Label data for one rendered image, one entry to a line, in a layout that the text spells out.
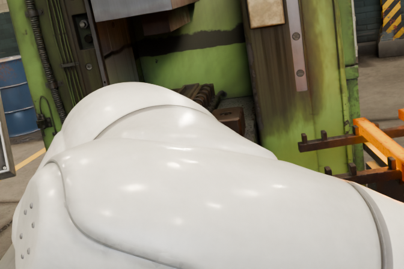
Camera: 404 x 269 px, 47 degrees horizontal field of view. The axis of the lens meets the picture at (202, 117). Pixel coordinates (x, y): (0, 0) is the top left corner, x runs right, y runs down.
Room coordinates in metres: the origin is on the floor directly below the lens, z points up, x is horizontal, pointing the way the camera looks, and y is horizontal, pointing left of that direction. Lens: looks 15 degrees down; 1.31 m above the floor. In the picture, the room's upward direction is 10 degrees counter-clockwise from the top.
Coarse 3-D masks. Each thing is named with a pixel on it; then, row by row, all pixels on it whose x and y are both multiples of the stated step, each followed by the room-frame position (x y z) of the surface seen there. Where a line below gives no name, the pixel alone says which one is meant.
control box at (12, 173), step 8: (0, 96) 1.25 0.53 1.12; (0, 104) 1.22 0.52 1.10; (0, 112) 1.18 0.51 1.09; (0, 120) 1.16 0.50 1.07; (0, 128) 1.14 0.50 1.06; (0, 136) 1.13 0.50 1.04; (8, 136) 1.20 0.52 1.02; (0, 144) 1.12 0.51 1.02; (8, 144) 1.17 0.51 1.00; (0, 152) 1.11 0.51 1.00; (8, 152) 1.14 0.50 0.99; (0, 160) 1.10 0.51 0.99; (8, 160) 1.11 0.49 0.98; (0, 168) 1.09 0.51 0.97; (8, 168) 1.09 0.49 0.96; (0, 176) 1.11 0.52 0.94; (8, 176) 1.13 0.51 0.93
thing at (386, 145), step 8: (360, 120) 1.04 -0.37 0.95; (368, 120) 1.03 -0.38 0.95; (360, 128) 1.01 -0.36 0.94; (368, 128) 0.98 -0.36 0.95; (376, 128) 0.97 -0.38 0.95; (368, 136) 0.96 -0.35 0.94; (376, 136) 0.92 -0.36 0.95; (384, 136) 0.92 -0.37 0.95; (376, 144) 0.91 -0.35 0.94; (384, 144) 0.87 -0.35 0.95; (392, 144) 0.87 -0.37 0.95; (384, 152) 0.87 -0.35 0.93; (392, 152) 0.83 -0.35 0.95; (400, 152) 0.82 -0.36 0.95; (400, 160) 0.79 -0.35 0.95; (400, 168) 0.79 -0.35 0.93
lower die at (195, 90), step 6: (192, 84) 1.56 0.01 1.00; (198, 84) 1.56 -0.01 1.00; (210, 84) 1.55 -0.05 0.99; (174, 90) 1.56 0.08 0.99; (180, 90) 1.50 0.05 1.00; (192, 90) 1.46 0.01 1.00; (198, 90) 1.49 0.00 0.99; (204, 90) 1.47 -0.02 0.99; (210, 90) 1.49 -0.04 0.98; (186, 96) 1.39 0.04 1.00; (192, 96) 1.41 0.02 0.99; (198, 102) 1.32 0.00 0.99; (204, 102) 1.35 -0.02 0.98
